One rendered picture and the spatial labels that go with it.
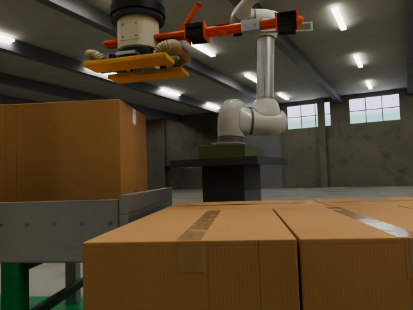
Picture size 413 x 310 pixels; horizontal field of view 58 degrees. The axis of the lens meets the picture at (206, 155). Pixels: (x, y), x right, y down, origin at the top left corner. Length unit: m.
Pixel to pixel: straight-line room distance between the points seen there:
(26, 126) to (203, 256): 1.00
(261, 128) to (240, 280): 1.49
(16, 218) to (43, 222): 0.09
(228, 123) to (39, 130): 1.01
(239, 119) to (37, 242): 1.23
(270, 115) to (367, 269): 1.50
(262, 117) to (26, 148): 1.22
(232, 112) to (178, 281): 1.47
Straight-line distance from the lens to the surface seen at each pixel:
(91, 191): 1.40
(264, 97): 2.17
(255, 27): 1.48
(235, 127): 2.06
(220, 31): 1.50
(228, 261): 0.69
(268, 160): 1.95
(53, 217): 1.28
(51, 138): 1.47
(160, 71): 1.61
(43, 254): 1.31
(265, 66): 2.23
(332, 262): 0.71
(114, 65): 1.51
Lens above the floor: 0.66
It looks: 3 degrees up
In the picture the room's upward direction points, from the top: 2 degrees counter-clockwise
